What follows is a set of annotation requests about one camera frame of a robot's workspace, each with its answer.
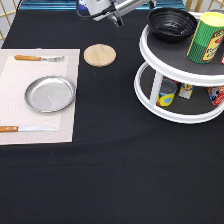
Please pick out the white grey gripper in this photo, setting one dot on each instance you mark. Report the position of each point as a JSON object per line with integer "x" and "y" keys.
{"x": 121, "y": 9}

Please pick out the black bowl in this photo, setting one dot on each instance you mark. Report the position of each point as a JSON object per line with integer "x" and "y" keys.
{"x": 171, "y": 24}

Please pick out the white two-tier lazy Susan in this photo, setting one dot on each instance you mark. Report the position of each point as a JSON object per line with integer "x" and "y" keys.
{"x": 170, "y": 60}

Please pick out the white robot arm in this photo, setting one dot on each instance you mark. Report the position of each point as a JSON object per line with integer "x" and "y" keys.
{"x": 90, "y": 9}

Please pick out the round metal plate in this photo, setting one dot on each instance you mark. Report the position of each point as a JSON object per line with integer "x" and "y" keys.
{"x": 50, "y": 94}

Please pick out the round wooden coaster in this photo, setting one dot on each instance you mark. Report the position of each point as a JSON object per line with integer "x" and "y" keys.
{"x": 99, "y": 55}

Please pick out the blue yellow can lower tier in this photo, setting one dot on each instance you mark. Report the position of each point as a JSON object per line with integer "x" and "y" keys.
{"x": 166, "y": 93}

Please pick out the green yellow parmesan can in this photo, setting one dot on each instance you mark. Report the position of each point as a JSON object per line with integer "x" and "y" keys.
{"x": 207, "y": 38}

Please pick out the blue yellow box lower tier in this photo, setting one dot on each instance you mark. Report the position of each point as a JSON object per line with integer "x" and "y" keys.
{"x": 186, "y": 90}

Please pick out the red raisins box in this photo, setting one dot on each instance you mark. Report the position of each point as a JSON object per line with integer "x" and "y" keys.
{"x": 222, "y": 59}

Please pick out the red box lower tier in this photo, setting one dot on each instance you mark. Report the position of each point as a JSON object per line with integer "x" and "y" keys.
{"x": 216, "y": 94}

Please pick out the wooden handled fork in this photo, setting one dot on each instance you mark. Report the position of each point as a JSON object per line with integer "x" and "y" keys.
{"x": 37, "y": 58}

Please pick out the wooden handled knife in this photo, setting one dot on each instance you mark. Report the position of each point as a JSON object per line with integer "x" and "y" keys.
{"x": 4, "y": 129}

